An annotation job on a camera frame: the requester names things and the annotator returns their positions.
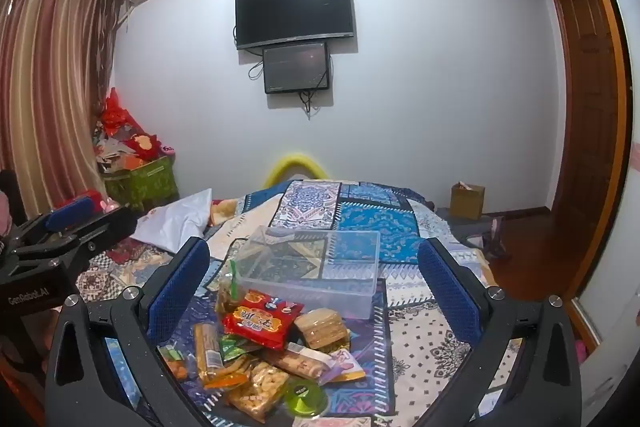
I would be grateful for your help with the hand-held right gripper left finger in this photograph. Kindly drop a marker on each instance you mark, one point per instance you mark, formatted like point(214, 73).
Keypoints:
point(180, 288)

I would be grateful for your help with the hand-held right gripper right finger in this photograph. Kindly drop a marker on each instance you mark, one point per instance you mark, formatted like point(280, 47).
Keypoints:
point(447, 292)

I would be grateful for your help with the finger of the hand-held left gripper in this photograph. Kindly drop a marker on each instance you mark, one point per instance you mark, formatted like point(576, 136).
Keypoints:
point(115, 222)
point(70, 213)

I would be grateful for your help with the clear green-strip snack bag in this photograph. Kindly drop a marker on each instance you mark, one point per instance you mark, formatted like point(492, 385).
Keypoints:
point(227, 299)

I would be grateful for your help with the long biscuit packet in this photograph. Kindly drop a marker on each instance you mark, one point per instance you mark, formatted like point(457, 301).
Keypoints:
point(206, 347)

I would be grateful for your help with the carrot print packet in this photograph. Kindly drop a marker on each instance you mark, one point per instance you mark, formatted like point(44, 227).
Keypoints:
point(175, 363)

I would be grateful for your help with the small green packet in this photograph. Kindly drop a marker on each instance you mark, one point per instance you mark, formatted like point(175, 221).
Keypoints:
point(234, 347)

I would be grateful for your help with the red snack packet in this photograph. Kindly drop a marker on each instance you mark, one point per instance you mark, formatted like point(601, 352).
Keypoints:
point(260, 319)

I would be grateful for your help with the orange trim cracker packet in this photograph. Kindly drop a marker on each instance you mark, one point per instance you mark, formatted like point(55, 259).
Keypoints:
point(227, 372)

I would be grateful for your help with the purple yellow packet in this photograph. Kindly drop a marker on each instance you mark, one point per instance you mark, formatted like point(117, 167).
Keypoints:
point(347, 364)

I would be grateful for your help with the clear cracker packet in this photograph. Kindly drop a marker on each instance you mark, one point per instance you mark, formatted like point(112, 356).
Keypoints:
point(256, 391)

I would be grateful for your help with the clear plastic container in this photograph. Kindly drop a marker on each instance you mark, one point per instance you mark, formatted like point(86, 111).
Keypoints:
point(310, 288)

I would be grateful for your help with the tan wafer packet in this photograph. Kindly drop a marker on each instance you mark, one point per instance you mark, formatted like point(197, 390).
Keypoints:
point(320, 328)

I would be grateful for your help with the green jelly cup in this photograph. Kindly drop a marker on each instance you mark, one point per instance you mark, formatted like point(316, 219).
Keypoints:
point(305, 399)

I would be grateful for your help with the pink plush toy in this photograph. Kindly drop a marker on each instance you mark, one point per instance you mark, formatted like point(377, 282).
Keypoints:
point(110, 206)

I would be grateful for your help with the green storage box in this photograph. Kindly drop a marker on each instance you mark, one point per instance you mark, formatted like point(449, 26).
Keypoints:
point(145, 184)

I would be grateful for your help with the white plastic bag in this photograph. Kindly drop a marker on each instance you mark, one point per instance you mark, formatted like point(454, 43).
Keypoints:
point(175, 219)

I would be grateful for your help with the cardboard box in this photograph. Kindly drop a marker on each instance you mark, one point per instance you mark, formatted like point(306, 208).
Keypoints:
point(467, 202)

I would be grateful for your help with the patchwork blanket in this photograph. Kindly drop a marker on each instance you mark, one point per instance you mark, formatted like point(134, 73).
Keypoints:
point(380, 217)

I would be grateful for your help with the striped curtain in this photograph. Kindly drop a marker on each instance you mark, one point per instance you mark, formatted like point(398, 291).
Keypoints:
point(50, 82)

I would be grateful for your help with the yellow foam tube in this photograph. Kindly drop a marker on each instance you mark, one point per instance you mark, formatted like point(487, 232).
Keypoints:
point(295, 158)

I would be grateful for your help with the wooden door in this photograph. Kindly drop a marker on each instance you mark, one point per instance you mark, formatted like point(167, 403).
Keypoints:
point(585, 132)

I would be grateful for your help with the small black monitor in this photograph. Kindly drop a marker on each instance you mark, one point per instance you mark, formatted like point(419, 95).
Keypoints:
point(296, 67)

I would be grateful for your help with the black television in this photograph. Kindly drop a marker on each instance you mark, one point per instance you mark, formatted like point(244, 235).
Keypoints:
point(295, 9)

